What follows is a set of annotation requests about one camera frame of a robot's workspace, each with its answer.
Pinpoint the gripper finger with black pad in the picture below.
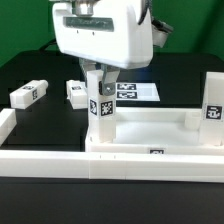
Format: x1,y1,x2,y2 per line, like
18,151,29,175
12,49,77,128
79,58,96,77
100,64,120,96

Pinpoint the white desk tabletop tray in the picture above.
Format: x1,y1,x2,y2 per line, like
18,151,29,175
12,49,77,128
85,107,224,156

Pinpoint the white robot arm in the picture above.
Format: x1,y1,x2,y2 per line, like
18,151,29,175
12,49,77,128
52,0,173,96

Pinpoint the fiducial marker sheet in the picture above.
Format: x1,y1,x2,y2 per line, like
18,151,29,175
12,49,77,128
116,82,160,102

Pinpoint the white U-shaped fence frame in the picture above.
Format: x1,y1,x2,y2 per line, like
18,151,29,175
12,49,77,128
0,108,224,184

